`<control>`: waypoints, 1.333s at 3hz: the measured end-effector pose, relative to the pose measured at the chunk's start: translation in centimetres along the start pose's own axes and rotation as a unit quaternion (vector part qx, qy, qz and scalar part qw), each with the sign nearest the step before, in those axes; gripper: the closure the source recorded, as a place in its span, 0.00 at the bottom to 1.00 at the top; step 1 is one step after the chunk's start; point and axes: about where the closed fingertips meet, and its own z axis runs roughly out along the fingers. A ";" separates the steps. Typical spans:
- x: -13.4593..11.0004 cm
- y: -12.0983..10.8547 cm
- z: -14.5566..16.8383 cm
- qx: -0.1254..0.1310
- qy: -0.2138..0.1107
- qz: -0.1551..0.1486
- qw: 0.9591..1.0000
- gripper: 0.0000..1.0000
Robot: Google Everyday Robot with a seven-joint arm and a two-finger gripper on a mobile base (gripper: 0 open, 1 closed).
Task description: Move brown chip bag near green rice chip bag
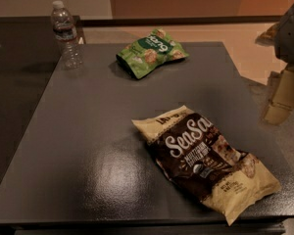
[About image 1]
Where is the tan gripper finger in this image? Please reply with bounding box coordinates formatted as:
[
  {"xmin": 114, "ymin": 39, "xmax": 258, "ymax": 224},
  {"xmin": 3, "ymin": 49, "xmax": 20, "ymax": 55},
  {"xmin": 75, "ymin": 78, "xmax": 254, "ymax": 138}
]
[{"xmin": 264, "ymin": 64, "xmax": 294, "ymax": 125}]

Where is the brown sea salt chip bag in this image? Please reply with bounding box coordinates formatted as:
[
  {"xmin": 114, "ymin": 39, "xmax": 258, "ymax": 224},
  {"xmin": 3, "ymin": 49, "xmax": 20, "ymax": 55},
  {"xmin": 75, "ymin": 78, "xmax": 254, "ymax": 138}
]
[{"xmin": 133, "ymin": 106, "xmax": 281, "ymax": 224}]

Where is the green rice chip bag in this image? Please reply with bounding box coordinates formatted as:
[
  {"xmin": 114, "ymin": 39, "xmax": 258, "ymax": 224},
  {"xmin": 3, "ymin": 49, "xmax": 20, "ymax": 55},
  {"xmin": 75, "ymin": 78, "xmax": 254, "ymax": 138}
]
[{"xmin": 116, "ymin": 28, "xmax": 189, "ymax": 79}]

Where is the clear plastic water bottle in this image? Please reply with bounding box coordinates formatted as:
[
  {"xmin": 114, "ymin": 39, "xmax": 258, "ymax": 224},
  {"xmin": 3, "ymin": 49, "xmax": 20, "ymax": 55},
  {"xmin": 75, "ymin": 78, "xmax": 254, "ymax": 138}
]
[{"xmin": 51, "ymin": 0, "xmax": 82, "ymax": 70}]

